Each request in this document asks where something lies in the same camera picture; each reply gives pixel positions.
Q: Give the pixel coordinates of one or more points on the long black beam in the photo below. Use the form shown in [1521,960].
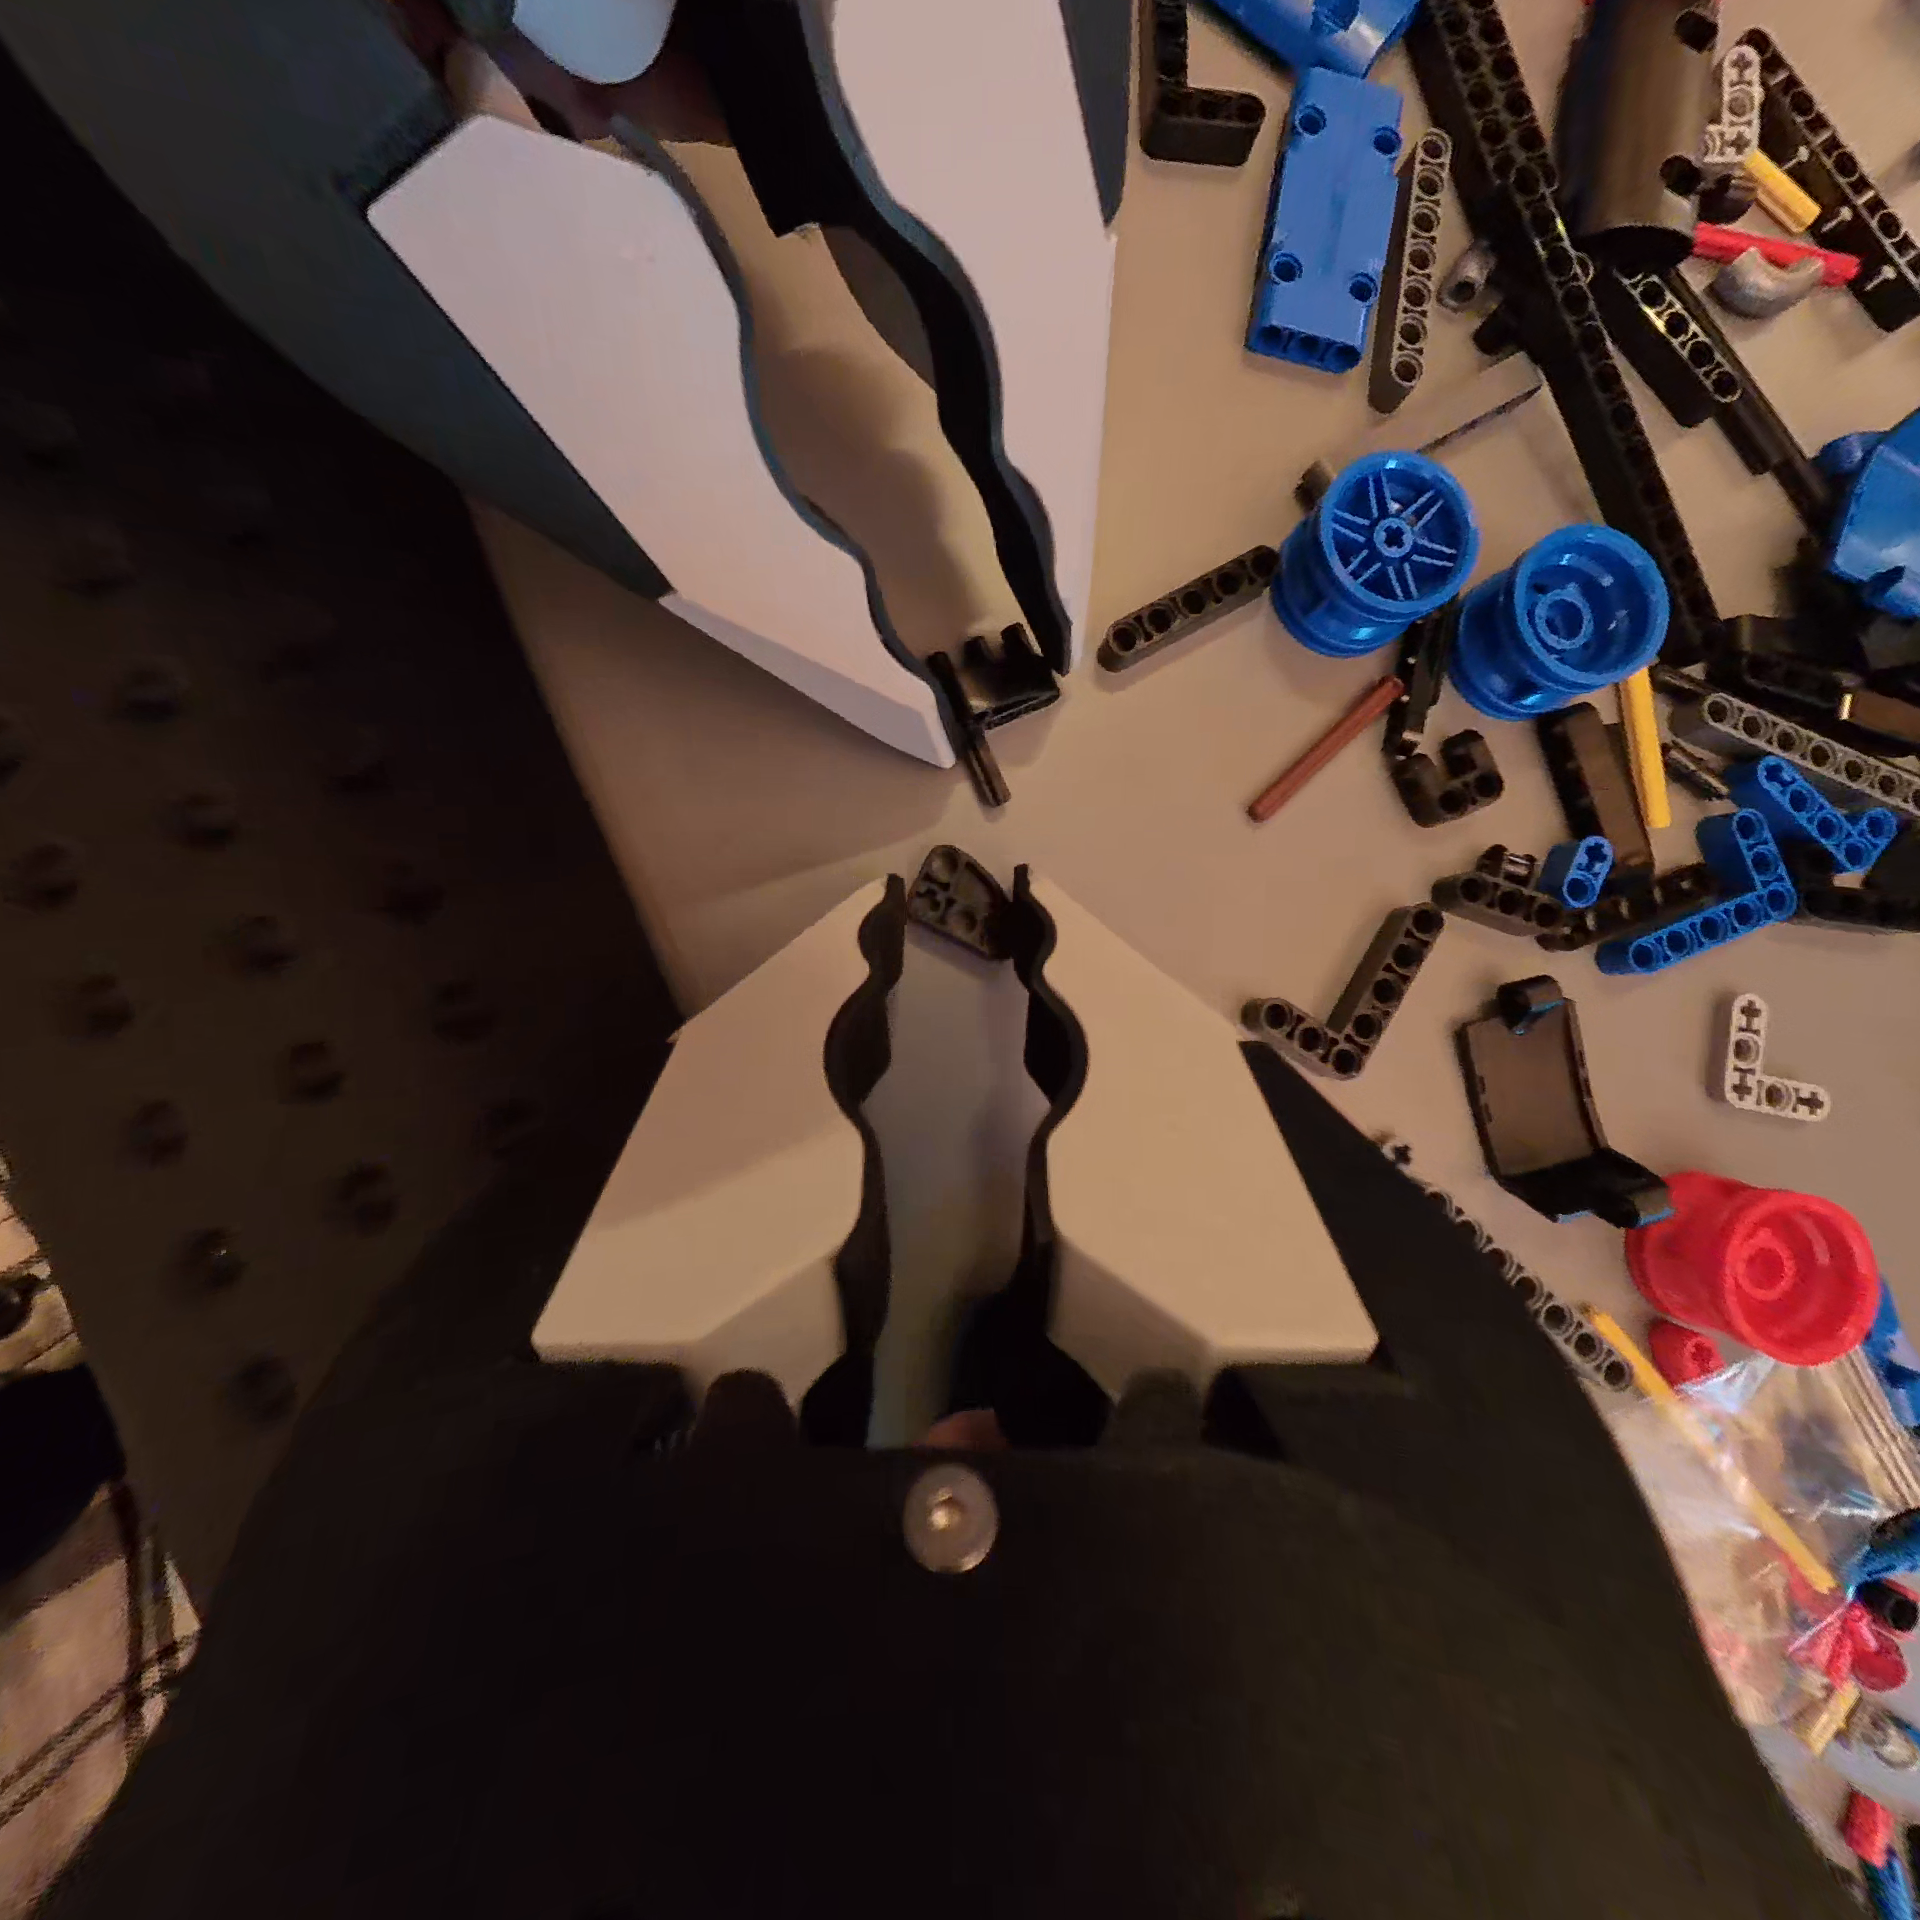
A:
[1560,301]

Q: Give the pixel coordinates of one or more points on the small blue connector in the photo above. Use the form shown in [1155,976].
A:
[1575,870]

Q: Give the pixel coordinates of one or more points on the black connector assembly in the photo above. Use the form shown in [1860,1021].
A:
[1004,681]

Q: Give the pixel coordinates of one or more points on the dark grey nine-hole beam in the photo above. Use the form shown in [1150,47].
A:
[1414,271]

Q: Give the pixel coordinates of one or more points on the blue bent short beam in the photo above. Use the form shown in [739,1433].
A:
[1808,809]

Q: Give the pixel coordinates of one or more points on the short black L beam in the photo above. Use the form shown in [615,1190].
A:
[1201,128]

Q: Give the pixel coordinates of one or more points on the black double connector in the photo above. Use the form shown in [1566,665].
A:
[1484,893]

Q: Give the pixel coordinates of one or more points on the black five-hole beam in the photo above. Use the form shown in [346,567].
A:
[1194,609]

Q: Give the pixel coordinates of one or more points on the red wheel rim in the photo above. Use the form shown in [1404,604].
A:
[1755,1268]

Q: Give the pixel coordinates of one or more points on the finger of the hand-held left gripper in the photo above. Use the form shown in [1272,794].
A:
[600,375]
[1035,301]

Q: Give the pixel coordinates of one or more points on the grey desk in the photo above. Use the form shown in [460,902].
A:
[1140,902]

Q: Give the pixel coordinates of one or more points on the small grey pin connector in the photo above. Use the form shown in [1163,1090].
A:
[1471,277]

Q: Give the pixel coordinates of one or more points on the black studded base plate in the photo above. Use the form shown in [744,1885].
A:
[225,750]

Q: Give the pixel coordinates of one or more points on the thin black beam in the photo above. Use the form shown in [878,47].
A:
[1838,172]

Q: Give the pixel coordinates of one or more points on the blue wheel rim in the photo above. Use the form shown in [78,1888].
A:
[1382,548]
[1560,623]

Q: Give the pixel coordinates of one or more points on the blue rectangular panel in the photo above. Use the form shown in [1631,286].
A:
[1329,224]

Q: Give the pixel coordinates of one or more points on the black thin liftarm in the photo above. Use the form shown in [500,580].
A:
[1422,668]

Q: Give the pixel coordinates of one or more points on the black eleven-hole beam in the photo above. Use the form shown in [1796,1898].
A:
[1704,359]

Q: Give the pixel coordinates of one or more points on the short black straight beam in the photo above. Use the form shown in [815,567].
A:
[1641,909]

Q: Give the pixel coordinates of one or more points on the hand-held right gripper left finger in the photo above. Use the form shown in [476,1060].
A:
[721,1200]

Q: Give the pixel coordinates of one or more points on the black rectangular brick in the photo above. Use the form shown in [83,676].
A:
[1599,797]

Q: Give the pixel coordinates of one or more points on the red axle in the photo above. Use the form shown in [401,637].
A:
[1769,247]

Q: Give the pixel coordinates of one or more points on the blue folded panel piece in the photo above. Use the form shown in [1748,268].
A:
[1874,518]

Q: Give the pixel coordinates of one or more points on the black flat clip panel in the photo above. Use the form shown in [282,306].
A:
[1530,1096]

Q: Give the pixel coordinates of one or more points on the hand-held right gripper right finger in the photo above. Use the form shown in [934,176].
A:
[1201,1200]

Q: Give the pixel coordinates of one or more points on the long grey beam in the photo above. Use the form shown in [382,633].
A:
[1800,743]

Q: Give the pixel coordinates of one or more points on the blue L-shaped beam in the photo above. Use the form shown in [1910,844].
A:
[1695,937]

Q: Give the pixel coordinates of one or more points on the long yellow axle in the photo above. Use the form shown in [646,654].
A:
[1710,1448]

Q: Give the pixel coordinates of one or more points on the black L-shaped beam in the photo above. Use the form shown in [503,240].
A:
[1382,974]

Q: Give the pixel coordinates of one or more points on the short yellow axle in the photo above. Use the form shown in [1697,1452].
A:
[1782,193]

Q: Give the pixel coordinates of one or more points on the black U-shaped connector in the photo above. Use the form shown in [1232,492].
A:
[1440,786]

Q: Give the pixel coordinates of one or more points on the silver curved pipe piece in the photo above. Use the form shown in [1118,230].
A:
[1755,285]

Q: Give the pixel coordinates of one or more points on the black curved panel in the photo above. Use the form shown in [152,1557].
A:
[1627,150]

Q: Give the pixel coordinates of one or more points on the clear bag of small pins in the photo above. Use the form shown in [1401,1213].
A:
[1800,1500]

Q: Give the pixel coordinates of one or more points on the dark grey flat strip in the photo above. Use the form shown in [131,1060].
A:
[1484,422]

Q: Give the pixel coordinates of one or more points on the blue curved panel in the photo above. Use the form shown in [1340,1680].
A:
[1319,28]

